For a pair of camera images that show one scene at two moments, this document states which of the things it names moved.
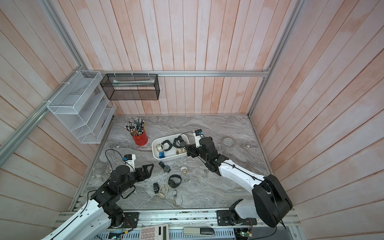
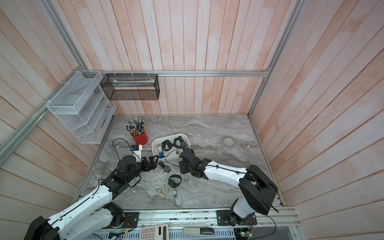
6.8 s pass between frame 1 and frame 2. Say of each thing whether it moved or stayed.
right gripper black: moved
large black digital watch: stayed
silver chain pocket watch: stayed
